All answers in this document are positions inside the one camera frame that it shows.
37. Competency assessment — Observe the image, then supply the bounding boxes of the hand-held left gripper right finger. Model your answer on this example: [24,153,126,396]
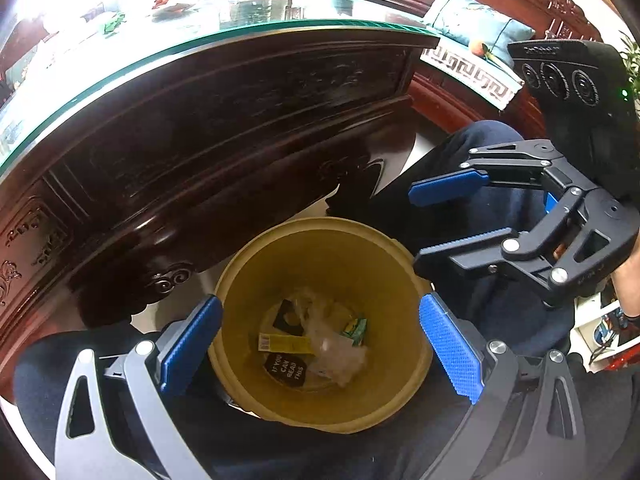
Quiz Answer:
[419,292,588,480]

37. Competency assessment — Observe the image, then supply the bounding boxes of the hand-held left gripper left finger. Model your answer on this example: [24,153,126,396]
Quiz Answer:
[54,294,224,480]

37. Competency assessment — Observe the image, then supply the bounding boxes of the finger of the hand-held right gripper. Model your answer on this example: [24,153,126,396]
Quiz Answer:
[408,138,587,207]
[413,187,640,309]

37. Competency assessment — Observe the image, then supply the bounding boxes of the yellow plastic bin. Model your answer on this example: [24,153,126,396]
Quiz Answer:
[207,216,435,434]

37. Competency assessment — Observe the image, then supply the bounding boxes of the clear plastic bag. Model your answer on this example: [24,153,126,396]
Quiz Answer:
[292,287,372,387]

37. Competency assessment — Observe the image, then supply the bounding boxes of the person's right forearm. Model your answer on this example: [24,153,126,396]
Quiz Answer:
[612,257,640,322]

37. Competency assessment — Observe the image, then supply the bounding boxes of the green leafy plant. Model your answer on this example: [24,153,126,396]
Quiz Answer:
[619,30,640,103]

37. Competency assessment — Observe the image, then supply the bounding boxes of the black printed disc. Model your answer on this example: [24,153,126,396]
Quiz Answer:
[263,352,311,386]

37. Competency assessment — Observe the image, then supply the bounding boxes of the dark blue trousers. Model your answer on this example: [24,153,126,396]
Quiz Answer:
[12,120,581,480]

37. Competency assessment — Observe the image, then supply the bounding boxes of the white cluttered shelf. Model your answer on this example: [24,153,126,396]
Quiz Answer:
[572,280,640,374]

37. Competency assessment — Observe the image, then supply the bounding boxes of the blue embroidered cushion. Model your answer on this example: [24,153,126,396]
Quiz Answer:
[426,0,536,59]

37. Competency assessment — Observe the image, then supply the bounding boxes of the dark wooden glass-top table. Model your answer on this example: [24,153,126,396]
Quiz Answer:
[0,0,442,406]

